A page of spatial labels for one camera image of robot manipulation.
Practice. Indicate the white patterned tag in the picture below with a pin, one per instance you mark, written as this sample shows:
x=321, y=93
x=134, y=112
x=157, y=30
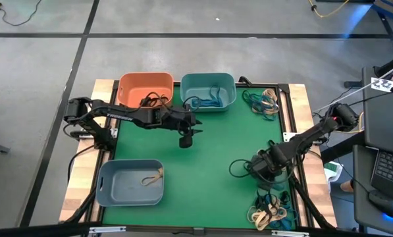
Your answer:
x=383, y=85

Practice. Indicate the white rod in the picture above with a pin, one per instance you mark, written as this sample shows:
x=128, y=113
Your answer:
x=354, y=89

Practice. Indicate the white green shoe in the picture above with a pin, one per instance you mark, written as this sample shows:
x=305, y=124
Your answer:
x=332, y=172

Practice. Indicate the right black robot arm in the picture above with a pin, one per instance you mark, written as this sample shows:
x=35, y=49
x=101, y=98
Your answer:
x=301, y=140

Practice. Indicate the black camera gantry frame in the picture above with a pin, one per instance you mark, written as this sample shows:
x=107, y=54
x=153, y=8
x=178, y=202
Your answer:
x=156, y=231

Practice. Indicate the black stand leg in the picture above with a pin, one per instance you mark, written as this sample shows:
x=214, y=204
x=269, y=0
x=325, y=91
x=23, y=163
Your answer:
x=352, y=84

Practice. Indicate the thin blue rubber band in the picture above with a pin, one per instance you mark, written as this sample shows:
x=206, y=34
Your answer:
x=265, y=116

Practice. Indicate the grey-blue plastic basket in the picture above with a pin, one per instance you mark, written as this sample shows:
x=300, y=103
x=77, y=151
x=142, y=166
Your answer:
x=123, y=194

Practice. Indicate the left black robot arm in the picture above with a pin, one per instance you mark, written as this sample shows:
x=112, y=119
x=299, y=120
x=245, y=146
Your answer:
x=120, y=116

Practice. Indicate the blue metal frame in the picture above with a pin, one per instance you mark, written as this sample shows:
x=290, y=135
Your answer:
x=390, y=8

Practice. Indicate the green table mat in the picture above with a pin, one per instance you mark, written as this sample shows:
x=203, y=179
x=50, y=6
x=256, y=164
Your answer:
x=189, y=197

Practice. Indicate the dark laptop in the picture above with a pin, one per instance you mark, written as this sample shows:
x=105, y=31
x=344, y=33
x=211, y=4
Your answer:
x=392, y=171

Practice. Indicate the person's leg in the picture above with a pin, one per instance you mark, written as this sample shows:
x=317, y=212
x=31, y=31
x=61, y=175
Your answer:
x=347, y=186

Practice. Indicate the black computer mouse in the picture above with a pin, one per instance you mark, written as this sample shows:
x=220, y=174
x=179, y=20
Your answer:
x=382, y=202

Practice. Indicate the thin black rubber band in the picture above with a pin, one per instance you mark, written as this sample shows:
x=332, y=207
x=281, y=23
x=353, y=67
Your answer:
x=263, y=194

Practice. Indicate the black aluminium table frame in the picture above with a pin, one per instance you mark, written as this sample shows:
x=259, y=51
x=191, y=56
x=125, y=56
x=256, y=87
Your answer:
x=284, y=89

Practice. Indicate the teal plastic basket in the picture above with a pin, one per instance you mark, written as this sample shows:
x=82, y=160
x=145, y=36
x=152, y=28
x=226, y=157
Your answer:
x=196, y=85

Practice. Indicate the wide blue rubber band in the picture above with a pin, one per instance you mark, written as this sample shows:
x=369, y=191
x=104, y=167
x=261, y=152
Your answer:
x=209, y=103

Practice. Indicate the black floor tape strip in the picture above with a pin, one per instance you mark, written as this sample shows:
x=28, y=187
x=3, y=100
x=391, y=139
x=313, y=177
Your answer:
x=183, y=35
x=76, y=62

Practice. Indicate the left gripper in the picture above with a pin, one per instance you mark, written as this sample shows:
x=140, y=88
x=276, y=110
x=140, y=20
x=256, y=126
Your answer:
x=179, y=120

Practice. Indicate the black desk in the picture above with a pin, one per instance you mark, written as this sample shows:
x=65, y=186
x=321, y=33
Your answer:
x=364, y=210

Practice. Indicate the orange plastic basket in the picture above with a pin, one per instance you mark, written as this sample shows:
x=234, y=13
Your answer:
x=133, y=85

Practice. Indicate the dark table-edge fitting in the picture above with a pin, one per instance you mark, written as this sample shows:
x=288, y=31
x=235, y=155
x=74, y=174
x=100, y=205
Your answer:
x=245, y=80

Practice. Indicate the silver bracket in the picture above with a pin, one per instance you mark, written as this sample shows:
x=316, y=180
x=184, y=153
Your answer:
x=107, y=229
x=288, y=135
x=114, y=132
x=290, y=234

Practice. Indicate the tan rubber band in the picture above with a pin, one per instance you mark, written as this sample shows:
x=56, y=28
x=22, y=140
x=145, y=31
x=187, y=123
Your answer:
x=160, y=172
x=270, y=93
x=278, y=212
x=274, y=107
x=260, y=220

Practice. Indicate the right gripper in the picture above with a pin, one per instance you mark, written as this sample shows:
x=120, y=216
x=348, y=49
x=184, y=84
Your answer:
x=265, y=166

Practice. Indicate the thin teal rubber band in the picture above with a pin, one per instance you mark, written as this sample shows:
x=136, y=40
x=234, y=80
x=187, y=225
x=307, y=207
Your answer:
x=245, y=97

